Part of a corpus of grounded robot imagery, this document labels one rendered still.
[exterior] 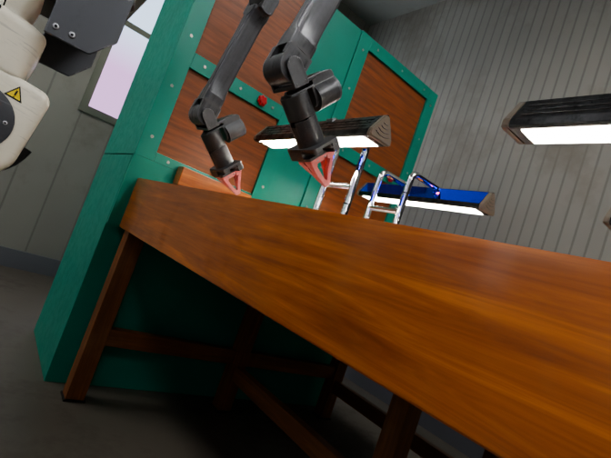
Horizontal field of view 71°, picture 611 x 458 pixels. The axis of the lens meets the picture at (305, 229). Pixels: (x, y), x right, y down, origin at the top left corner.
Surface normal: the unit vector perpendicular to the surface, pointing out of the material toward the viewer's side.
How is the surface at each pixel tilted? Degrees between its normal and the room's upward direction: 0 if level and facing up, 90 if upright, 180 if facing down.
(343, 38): 90
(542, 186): 90
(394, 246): 90
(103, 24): 90
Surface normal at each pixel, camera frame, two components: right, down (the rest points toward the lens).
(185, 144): 0.58, 0.15
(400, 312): -0.75, -0.31
